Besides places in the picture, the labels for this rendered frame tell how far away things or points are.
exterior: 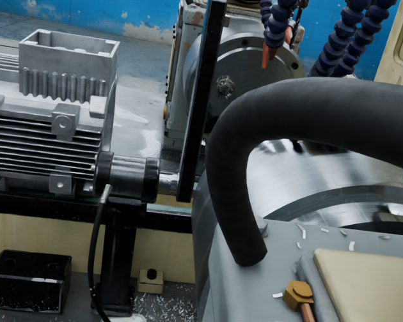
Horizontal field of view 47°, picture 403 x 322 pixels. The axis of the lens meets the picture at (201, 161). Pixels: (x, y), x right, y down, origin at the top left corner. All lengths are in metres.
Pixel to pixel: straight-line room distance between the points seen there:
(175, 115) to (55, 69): 0.56
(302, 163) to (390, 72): 0.52
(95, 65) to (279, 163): 0.33
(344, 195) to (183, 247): 0.42
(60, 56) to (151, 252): 0.32
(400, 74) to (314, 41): 5.42
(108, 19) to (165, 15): 0.77
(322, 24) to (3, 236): 5.72
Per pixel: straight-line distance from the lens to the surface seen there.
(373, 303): 0.23
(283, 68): 0.93
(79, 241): 0.75
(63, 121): 0.63
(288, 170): 0.39
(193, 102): 0.55
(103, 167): 0.58
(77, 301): 0.74
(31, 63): 0.67
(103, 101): 0.65
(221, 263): 0.25
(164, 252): 0.75
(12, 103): 0.68
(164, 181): 0.60
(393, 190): 0.37
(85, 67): 0.65
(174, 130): 1.19
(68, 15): 6.67
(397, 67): 0.88
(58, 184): 0.68
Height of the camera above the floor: 1.30
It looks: 25 degrees down
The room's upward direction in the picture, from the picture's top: 11 degrees clockwise
